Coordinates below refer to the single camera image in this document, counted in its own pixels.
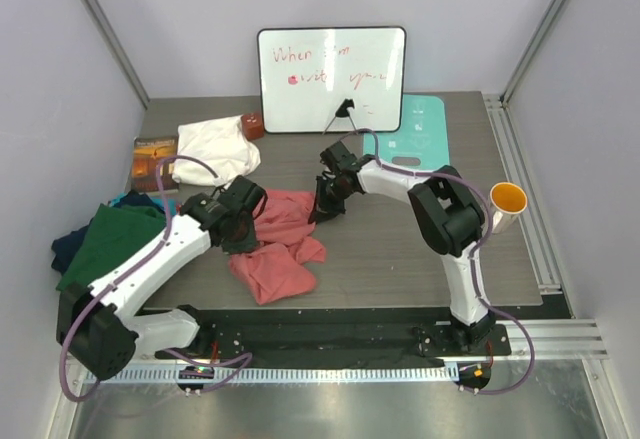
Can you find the white mug orange inside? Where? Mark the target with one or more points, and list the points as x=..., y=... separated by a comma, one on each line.
x=507, y=202

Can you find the orange cover book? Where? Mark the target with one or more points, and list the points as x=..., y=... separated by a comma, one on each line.
x=147, y=155

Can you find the red t shirt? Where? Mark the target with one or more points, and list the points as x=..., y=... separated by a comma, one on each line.
x=276, y=269

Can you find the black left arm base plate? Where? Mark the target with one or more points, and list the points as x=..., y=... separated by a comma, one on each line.
x=217, y=334

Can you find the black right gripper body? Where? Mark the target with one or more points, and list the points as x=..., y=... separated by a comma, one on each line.
x=333, y=189

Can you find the aluminium right corner post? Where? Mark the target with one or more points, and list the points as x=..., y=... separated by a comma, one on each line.
x=543, y=29

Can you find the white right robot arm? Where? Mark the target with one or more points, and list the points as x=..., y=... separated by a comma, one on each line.
x=449, y=218

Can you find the aluminium corner post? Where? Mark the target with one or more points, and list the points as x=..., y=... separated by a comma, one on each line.
x=543, y=29
x=113, y=43

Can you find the green t shirt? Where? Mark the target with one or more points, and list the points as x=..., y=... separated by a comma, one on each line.
x=114, y=235

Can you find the teal cutting board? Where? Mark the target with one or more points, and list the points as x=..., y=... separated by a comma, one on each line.
x=421, y=142

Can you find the teal t shirt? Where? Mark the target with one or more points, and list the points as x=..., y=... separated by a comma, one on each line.
x=135, y=199

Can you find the red brown eraser block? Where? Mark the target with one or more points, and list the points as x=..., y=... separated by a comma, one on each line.
x=252, y=126

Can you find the white dry erase board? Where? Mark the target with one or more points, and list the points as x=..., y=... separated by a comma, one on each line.
x=305, y=74

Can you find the metal wire board stand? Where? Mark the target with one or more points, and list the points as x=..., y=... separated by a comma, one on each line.
x=342, y=112

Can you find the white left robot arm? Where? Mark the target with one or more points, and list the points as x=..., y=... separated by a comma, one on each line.
x=101, y=325

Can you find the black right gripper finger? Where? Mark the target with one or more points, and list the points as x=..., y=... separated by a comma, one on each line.
x=320, y=193
x=328, y=210

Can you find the white perforated cable rail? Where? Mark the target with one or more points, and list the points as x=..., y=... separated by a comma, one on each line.
x=190, y=375

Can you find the white t shirt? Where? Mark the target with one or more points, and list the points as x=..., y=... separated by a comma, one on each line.
x=220, y=144

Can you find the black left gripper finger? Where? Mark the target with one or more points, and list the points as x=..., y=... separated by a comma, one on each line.
x=256, y=203
x=240, y=237

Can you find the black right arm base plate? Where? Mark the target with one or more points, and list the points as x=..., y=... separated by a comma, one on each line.
x=446, y=340

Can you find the aluminium left corner post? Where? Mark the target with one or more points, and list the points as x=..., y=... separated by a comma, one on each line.
x=113, y=43

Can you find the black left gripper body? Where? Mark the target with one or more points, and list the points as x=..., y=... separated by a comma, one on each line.
x=244, y=237

